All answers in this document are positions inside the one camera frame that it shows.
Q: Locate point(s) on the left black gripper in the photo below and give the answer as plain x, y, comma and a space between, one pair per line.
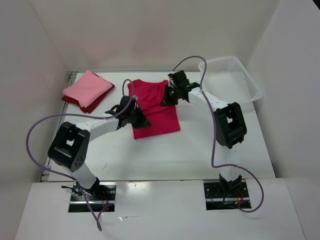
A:
136, 116

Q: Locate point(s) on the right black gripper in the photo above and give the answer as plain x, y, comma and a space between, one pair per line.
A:
169, 95

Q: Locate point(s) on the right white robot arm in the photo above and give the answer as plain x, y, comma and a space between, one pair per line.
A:
228, 125

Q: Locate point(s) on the dark red t-shirt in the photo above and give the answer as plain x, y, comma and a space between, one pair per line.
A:
89, 109

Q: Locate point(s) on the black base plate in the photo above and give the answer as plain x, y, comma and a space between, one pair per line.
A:
106, 199
216, 200

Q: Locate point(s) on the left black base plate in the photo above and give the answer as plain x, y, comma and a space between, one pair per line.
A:
106, 199

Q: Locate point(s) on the light pink t-shirt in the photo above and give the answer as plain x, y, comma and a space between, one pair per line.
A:
88, 88

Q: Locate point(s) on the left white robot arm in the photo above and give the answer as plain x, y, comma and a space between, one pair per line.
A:
70, 144

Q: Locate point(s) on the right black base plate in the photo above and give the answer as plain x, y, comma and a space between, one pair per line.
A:
216, 200

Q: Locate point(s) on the magenta t-shirt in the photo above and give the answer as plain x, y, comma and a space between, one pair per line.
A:
163, 119

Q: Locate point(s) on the white plastic basket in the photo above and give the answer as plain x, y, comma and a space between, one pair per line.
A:
228, 79

